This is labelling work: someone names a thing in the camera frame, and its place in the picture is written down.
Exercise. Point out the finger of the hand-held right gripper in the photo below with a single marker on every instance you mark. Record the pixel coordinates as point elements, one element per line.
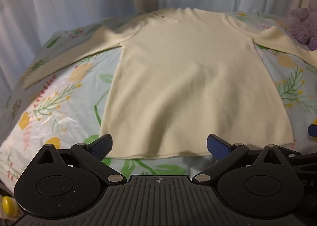
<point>313,131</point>

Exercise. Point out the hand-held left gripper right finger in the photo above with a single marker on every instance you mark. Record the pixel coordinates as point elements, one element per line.
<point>219,147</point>

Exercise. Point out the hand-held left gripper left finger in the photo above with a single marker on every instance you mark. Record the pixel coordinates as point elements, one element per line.
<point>102,146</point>

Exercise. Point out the cream knit sweater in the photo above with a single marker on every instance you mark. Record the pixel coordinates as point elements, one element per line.
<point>188,80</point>

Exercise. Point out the floral printed bedsheet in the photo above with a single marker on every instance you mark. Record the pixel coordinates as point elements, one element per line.
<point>62,117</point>

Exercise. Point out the purple plush toy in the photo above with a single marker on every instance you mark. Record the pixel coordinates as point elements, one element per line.
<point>303,26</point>

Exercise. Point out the yellow round object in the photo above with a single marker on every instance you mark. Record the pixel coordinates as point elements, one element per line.
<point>9,205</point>

